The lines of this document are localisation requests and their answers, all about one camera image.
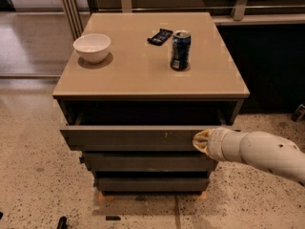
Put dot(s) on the grey middle drawer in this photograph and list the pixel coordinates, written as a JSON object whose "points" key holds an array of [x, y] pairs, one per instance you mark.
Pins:
{"points": [[148, 162]]}

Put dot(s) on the grey bottom drawer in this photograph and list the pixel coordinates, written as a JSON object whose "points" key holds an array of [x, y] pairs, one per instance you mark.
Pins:
{"points": [[120, 184]]}

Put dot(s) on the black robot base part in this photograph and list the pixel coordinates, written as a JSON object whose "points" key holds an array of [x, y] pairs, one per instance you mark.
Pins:
{"points": [[62, 223]]}

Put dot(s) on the dark object right floor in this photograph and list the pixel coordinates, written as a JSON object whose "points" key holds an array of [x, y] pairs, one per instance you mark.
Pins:
{"points": [[299, 113]]}

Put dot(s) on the blue soda can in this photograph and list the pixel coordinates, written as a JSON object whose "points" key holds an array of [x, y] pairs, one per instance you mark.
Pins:
{"points": [[180, 51]]}

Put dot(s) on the grey drawer cabinet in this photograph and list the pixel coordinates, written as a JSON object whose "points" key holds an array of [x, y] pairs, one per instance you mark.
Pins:
{"points": [[135, 84]]}

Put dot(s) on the grey top drawer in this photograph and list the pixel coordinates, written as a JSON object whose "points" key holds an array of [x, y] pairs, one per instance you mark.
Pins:
{"points": [[88, 138]]}

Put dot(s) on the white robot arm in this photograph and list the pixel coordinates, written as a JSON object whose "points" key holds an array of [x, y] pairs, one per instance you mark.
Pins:
{"points": [[266, 152]]}

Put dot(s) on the black object on floor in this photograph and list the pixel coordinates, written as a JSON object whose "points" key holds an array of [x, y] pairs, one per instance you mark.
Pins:
{"points": [[115, 218]]}

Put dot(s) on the white ceramic bowl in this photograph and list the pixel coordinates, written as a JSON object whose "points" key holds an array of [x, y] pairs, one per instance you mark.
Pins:
{"points": [[93, 48]]}

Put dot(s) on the metal railing frame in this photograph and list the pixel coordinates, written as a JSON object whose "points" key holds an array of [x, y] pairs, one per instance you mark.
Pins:
{"points": [[224, 12]]}

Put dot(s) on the grey drawer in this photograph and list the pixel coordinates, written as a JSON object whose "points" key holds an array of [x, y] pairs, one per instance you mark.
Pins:
{"points": [[148, 162], [88, 138], [120, 184]]}

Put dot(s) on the yellow foam padded gripper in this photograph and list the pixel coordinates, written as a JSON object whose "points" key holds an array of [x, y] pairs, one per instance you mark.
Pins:
{"points": [[215, 143]]}

